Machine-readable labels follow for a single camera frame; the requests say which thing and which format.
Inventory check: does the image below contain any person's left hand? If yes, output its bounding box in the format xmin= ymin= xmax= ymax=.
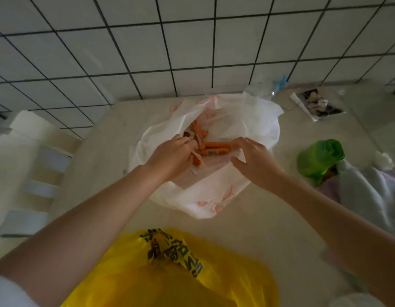
xmin=143 ymin=134 xmax=198 ymax=184

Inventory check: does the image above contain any person's right hand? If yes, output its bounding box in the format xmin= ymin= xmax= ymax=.
xmin=229 ymin=137 xmax=286 ymax=192

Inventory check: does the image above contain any white plastic bag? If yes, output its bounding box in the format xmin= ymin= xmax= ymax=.
xmin=128 ymin=92 xmax=284 ymax=220

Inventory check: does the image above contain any orange sausages bunch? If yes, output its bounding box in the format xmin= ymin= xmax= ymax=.
xmin=183 ymin=119 xmax=240 ymax=170

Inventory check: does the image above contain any yellow plastic bag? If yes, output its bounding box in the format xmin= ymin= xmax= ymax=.
xmin=62 ymin=228 xmax=280 ymax=307

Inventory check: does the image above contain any person's right forearm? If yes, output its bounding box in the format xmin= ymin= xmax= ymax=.
xmin=273 ymin=175 xmax=395 ymax=307

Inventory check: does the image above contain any person's left forearm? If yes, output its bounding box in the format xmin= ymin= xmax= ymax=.
xmin=0 ymin=164 xmax=168 ymax=307

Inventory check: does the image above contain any green bag roll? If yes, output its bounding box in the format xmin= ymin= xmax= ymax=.
xmin=296 ymin=139 xmax=345 ymax=186

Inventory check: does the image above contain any round dining table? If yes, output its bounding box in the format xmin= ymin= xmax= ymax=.
xmin=47 ymin=86 xmax=395 ymax=307

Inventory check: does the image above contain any small clear blue-cap bottle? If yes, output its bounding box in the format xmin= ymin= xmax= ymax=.
xmin=244 ymin=75 xmax=289 ymax=101

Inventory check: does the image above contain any white slatted chair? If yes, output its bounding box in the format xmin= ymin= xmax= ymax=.
xmin=0 ymin=110 xmax=83 ymax=263

